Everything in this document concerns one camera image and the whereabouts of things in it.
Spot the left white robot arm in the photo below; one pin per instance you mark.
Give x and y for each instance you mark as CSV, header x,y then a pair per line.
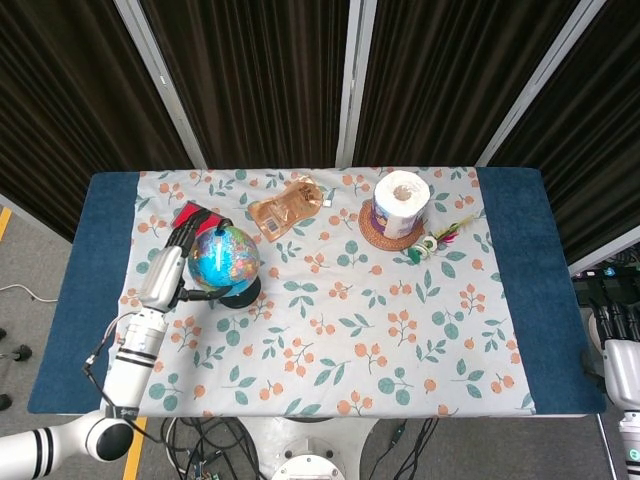
x,y
130,360

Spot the wrapped toilet paper roll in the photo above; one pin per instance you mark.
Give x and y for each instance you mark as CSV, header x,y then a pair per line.
x,y
402,205

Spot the black chair caster base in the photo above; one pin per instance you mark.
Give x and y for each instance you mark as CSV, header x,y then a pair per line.
x,y
22,352

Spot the red flat case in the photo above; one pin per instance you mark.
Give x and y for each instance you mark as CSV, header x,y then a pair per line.
x,y
186,212

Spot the dark pleated curtain panel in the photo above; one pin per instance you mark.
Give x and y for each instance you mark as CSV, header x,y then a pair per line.
x,y
595,150
255,80
60,110
450,80

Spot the feather shuttlecock green base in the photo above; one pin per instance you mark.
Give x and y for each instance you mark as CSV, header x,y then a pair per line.
x,y
425,245

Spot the white partition frame post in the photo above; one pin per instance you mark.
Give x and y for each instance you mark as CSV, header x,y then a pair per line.
x,y
537,85
352,85
162,85

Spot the white table leg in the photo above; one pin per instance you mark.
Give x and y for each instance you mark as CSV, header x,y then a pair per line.
x,y
606,450

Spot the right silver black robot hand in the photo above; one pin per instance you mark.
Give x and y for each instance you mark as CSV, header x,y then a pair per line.
x,y
625,370

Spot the blue desk globe black stand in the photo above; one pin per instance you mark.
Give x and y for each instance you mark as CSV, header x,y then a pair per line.
x,y
230,257

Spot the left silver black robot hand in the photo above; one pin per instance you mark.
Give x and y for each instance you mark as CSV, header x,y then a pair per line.
x,y
160,280

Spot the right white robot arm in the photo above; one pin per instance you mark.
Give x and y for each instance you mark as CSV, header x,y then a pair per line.
x,y
631,445

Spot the blue fabric table cover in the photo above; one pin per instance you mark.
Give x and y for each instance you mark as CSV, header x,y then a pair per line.
x,y
530,280

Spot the brown spouted drink pouch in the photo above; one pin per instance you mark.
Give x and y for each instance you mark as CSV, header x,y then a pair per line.
x,y
287,205

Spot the round woven rattan coaster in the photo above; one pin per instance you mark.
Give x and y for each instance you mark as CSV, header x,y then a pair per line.
x,y
387,241

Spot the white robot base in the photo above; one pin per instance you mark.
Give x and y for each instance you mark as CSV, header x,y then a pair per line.
x,y
310,450

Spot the floral leaf fruit tablecloth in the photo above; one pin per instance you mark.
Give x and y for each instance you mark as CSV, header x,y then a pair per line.
x,y
330,320

